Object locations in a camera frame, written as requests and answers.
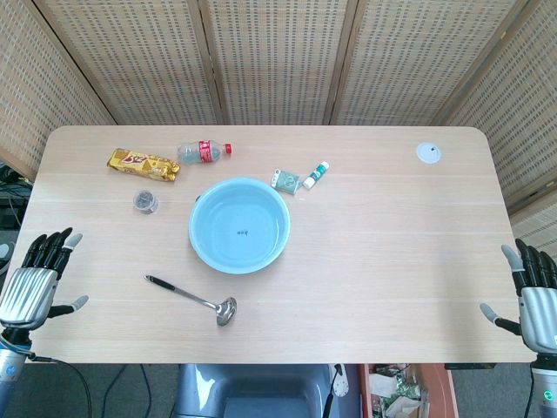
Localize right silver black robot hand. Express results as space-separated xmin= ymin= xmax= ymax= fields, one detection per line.
xmin=480 ymin=238 xmax=557 ymax=354

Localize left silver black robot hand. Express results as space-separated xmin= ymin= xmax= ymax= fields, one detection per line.
xmin=0 ymin=226 xmax=91 ymax=332

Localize metal ladle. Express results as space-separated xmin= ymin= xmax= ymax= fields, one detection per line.
xmin=144 ymin=273 xmax=238 ymax=327

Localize grey robot base body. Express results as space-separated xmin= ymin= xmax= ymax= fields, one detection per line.
xmin=173 ymin=363 xmax=362 ymax=418

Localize light blue bowl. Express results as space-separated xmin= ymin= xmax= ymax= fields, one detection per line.
xmin=187 ymin=178 xmax=292 ymax=275

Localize woven bamboo screen panel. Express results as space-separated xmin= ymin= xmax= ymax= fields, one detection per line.
xmin=324 ymin=0 xmax=539 ymax=127
xmin=437 ymin=0 xmax=557 ymax=214
xmin=32 ymin=0 xmax=225 ymax=127
xmin=198 ymin=0 xmax=360 ymax=127
xmin=0 ymin=0 xmax=117 ymax=179
xmin=508 ymin=202 xmax=557 ymax=253

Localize red-brown box with waste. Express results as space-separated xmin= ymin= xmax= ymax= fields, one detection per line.
xmin=359 ymin=363 xmax=460 ymax=418

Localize small clear jar dark contents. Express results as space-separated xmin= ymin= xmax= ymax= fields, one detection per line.
xmin=132 ymin=188 xmax=160 ymax=215

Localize gold snack packet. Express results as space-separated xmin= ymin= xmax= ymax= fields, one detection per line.
xmin=106 ymin=147 xmax=182 ymax=185

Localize clear plastic bottle red label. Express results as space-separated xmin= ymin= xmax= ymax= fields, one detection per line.
xmin=176 ymin=139 xmax=233 ymax=167

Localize green white small tube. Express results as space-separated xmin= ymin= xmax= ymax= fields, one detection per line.
xmin=302 ymin=160 xmax=331 ymax=191

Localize small green sachet packet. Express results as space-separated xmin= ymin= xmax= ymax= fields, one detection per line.
xmin=270 ymin=168 xmax=303 ymax=194

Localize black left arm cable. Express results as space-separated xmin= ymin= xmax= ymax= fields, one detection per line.
xmin=24 ymin=353 xmax=97 ymax=418

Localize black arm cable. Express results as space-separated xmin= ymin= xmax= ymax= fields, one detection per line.
xmin=524 ymin=367 xmax=540 ymax=418
xmin=24 ymin=353 xmax=97 ymax=418

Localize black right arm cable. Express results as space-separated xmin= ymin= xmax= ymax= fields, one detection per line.
xmin=524 ymin=367 xmax=540 ymax=418

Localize black cable clutter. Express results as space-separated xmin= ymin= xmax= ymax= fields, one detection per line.
xmin=0 ymin=163 xmax=34 ymax=230

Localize black floor cable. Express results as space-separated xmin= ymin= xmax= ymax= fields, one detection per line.
xmin=100 ymin=364 xmax=131 ymax=418
xmin=138 ymin=364 xmax=154 ymax=418

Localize white round cable grommet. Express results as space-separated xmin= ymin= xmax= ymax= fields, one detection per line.
xmin=415 ymin=141 xmax=444 ymax=165

